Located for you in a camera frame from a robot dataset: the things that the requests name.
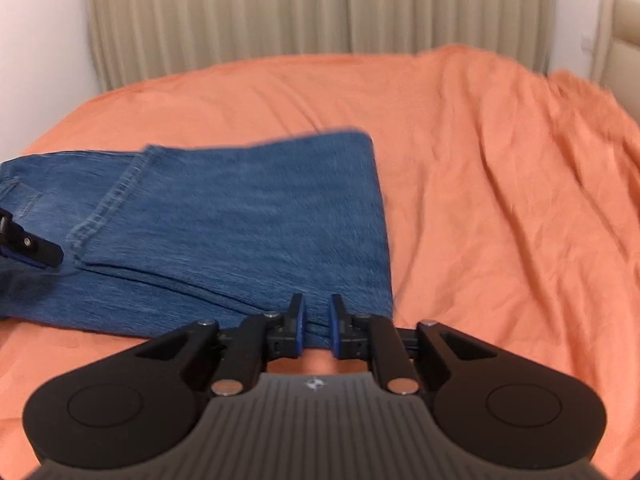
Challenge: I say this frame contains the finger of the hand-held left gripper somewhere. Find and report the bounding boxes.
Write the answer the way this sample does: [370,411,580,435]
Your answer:
[0,207,64,269]

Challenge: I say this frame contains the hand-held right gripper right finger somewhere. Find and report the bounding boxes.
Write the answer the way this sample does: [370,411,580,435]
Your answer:
[327,293,501,396]

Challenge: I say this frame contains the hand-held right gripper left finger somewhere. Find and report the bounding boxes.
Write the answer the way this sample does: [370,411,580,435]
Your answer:
[134,292,306,397]

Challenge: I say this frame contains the blue denim pants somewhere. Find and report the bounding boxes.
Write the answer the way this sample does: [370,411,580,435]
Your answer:
[0,129,396,352]

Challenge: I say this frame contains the orange bed sheet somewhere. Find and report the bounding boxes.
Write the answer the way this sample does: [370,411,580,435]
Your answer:
[0,44,640,480]

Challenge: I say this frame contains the beige pleated curtain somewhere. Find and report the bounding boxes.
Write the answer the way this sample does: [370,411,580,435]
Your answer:
[85,0,348,95]
[345,0,557,77]

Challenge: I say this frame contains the orange duvet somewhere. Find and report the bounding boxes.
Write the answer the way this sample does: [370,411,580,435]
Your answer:
[545,70,640,241]

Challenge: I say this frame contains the beige padded headboard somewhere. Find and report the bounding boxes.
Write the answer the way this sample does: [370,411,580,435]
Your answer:
[592,0,640,113]

